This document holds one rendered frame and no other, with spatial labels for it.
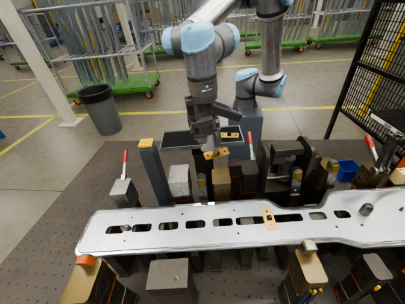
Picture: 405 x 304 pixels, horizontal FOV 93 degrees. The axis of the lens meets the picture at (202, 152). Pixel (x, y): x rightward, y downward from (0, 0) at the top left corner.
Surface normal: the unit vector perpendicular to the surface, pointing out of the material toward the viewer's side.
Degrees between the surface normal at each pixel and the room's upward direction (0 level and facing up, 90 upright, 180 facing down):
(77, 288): 0
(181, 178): 0
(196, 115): 91
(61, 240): 0
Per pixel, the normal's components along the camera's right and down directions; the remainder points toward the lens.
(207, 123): 0.26, 0.60
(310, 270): -0.09, -0.77
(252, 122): -0.11, 0.63
